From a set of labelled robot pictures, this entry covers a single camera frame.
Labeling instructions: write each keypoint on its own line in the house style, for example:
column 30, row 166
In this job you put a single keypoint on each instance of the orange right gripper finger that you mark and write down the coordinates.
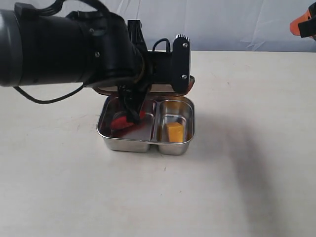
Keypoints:
column 305, row 25

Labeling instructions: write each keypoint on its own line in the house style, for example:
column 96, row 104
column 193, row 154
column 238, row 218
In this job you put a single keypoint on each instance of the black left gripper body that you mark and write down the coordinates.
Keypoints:
column 155, row 67

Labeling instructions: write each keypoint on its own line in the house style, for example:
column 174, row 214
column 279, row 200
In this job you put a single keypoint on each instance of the yellow toy cheese wedge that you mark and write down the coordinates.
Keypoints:
column 175, row 132

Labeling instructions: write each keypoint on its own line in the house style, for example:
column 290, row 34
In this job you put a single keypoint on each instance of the dark transparent lunch box lid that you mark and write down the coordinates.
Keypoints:
column 156, row 89

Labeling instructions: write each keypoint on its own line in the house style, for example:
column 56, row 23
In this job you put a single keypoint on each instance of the red toy sausage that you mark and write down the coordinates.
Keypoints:
column 122, row 123

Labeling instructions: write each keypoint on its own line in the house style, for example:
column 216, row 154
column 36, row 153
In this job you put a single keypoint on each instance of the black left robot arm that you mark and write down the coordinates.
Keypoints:
column 93, row 48

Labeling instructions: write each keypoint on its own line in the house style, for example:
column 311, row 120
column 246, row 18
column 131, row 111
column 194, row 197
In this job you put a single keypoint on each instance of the stainless steel lunch box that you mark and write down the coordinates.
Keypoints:
column 159, row 112

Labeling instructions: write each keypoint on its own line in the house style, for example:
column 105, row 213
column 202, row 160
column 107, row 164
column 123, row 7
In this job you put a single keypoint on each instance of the blue-grey backdrop cloth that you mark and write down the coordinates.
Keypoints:
column 231, row 25

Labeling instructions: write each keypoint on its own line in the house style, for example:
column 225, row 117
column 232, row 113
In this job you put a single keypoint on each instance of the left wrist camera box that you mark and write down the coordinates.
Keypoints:
column 181, row 64

